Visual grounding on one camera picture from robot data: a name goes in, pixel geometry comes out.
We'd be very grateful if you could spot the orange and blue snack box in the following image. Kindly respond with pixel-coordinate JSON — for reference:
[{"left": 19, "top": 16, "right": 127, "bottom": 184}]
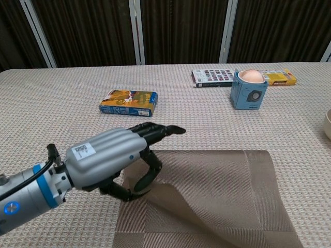
[{"left": 98, "top": 89, "right": 159, "bottom": 117}]

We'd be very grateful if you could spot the peach round ball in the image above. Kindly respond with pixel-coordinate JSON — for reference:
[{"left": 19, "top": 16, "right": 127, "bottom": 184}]
[{"left": 239, "top": 69, "right": 265, "bottom": 83}]

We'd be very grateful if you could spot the silver partition post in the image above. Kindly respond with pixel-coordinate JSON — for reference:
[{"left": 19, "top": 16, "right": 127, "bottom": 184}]
[
  {"left": 218, "top": 0, "right": 238, "bottom": 64},
  {"left": 320, "top": 41, "right": 331, "bottom": 63},
  {"left": 128, "top": 0, "right": 146, "bottom": 65},
  {"left": 19, "top": 0, "right": 57, "bottom": 68}
]

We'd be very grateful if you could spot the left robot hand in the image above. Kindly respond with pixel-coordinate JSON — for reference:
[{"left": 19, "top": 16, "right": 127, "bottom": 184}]
[{"left": 64, "top": 121, "right": 187, "bottom": 203}]

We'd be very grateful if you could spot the beige woven tablecloth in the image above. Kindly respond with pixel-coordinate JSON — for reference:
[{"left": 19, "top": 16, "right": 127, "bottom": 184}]
[{"left": 0, "top": 61, "right": 331, "bottom": 248}]

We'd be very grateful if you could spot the dark brown curtain panel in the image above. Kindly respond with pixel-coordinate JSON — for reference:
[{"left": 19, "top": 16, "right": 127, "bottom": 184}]
[
  {"left": 227, "top": 0, "right": 331, "bottom": 64},
  {"left": 139, "top": 0, "right": 230, "bottom": 65},
  {"left": 32, "top": 0, "right": 137, "bottom": 68},
  {"left": 0, "top": 0, "right": 50, "bottom": 73}
]

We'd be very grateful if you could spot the white box with colour swatches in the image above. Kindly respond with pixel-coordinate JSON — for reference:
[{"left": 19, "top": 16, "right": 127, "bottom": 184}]
[{"left": 191, "top": 68, "right": 236, "bottom": 88}]

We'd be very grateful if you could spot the yellow flat box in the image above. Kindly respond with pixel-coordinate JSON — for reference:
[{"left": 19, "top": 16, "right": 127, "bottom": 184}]
[{"left": 260, "top": 68, "right": 297, "bottom": 86}]

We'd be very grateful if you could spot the blue cube egg holder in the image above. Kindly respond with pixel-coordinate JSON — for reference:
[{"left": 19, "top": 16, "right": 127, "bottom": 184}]
[{"left": 230, "top": 69, "right": 268, "bottom": 111}]

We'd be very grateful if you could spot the light brown bowl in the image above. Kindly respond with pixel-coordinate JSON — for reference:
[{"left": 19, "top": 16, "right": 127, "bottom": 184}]
[{"left": 324, "top": 108, "right": 331, "bottom": 142}]

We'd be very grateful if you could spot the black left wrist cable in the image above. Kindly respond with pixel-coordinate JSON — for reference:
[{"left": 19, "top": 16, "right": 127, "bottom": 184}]
[{"left": 0, "top": 144, "right": 62, "bottom": 201}]

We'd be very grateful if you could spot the brown woven placemat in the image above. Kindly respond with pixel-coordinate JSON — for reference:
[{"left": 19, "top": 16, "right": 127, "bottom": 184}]
[{"left": 111, "top": 149, "right": 305, "bottom": 248}]

